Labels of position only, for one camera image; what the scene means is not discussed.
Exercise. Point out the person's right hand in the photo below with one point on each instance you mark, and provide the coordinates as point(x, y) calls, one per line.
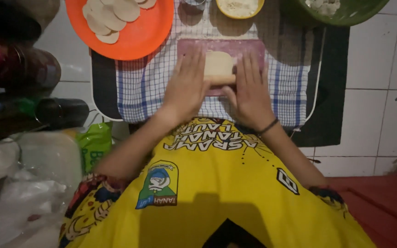
point(252, 100)

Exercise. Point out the person's left hand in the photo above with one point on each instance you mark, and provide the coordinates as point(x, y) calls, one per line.
point(184, 93)

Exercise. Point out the wooden rolling pin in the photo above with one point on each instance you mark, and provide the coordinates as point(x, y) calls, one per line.
point(221, 80)

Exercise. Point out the black wrist band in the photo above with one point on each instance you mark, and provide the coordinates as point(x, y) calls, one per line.
point(268, 126)

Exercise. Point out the blue checked white cloth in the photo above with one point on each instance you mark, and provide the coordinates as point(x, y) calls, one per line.
point(143, 89)

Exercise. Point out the flat dough sheet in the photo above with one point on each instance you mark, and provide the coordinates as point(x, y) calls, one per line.
point(218, 63)

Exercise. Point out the pink cutting board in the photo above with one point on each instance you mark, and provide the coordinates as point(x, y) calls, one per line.
point(226, 46)

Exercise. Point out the orange plate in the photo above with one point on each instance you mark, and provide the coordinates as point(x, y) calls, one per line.
point(143, 38)

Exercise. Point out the dark cloth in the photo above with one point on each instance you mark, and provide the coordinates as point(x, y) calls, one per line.
point(329, 89)

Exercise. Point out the black mat with white edge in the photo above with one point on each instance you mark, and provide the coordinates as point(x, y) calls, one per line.
point(103, 89)

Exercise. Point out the metal round cutter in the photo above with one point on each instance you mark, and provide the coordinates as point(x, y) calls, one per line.
point(193, 2)

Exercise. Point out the yellow bowl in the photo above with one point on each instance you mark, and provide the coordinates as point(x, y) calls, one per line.
point(258, 8)

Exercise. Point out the white flour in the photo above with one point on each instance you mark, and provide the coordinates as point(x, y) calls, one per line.
point(238, 7)

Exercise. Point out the green plastic bag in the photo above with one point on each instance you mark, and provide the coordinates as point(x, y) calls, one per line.
point(95, 144)

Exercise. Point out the yellow printed shirt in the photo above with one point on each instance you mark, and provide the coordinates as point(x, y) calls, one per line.
point(219, 199)

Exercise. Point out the pile of round dough wrappers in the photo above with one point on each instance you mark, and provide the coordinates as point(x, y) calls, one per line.
point(109, 19)

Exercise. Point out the heap of white dough pieces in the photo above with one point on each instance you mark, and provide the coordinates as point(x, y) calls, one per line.
point(324, 5)

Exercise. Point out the green bowl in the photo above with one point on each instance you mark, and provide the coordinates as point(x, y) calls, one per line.
point(353, 15)

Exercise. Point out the clear plastic container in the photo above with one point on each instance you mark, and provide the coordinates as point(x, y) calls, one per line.
point(50, 158)

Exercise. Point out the dark red jar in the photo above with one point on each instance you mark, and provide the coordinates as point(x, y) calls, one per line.
point(22, 69)

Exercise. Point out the red mat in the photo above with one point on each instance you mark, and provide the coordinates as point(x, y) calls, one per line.
point(381, 206)

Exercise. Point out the heap of clear plastic bags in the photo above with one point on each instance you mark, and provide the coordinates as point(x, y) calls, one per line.
point(16, 210)

